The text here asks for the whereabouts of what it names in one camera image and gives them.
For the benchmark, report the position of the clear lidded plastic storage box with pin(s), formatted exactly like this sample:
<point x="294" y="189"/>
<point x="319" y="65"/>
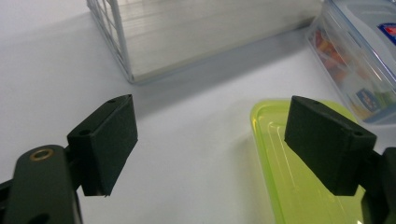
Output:
<point x="358" y="53"/>

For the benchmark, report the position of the green translucent plastic container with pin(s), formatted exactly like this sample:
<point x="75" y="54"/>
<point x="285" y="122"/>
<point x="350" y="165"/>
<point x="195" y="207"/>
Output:
<point x="289" y="186"/>

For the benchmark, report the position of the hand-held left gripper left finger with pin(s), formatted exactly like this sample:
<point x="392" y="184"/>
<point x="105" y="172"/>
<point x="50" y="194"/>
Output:
<point x="106" y="146"/>

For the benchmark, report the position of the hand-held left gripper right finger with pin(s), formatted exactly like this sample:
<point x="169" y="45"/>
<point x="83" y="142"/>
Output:
<point x="327" y="146"/>

